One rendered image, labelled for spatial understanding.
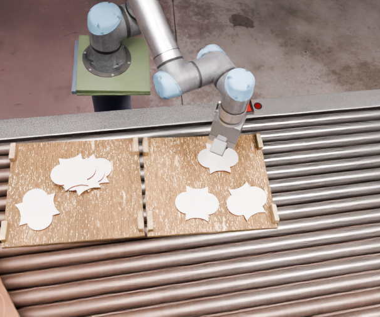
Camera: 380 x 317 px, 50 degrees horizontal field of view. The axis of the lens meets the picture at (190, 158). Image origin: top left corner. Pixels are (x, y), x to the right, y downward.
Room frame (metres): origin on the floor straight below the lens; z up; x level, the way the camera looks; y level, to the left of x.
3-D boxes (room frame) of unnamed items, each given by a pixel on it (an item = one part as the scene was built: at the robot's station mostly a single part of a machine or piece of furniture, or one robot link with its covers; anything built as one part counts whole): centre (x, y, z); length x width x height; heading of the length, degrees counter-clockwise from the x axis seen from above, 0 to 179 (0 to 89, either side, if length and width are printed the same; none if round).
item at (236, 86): (0.72, -0.09, 1.29); 0.09 x 0.08 x 0.11; 38
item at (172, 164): (0.63, -0.07, 0.93); 0.41 x 0.35 x 0.02; 105
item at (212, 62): (0.79, -0.02, 1.29); 0.11 x 0.11 x 0.08; 38
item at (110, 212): (0.52, 0.34, 0.93); 0.41 x 0.35 x 0.02; 106
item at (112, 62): (1.10, 0.39, 0.96); 0.15 x 0.15 x 0.10
